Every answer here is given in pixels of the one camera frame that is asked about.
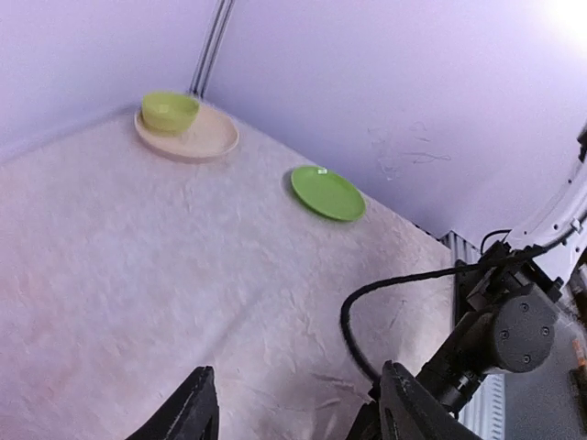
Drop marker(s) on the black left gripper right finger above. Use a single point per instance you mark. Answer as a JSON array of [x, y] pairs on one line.
[[405, 410]]

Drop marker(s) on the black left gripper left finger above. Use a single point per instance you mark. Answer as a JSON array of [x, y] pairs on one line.
[[191, 412]]

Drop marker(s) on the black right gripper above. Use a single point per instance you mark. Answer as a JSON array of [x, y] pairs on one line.
[[514, 335]]

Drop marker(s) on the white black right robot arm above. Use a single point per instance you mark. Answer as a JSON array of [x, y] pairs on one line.
[[543, 250]]

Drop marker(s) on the green flat plate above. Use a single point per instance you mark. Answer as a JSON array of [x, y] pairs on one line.
[[327, 193]]

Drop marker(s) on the beige round plate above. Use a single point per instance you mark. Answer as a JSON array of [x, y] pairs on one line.
[[211, 136]]

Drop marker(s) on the green plastic bowl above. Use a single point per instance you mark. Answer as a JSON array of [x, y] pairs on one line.
[[168, 112]]

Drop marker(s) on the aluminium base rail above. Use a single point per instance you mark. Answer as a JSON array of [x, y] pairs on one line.
[[484, 415]]

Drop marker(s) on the left corner aluminium post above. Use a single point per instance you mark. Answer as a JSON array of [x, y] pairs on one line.
[[211, 47]]

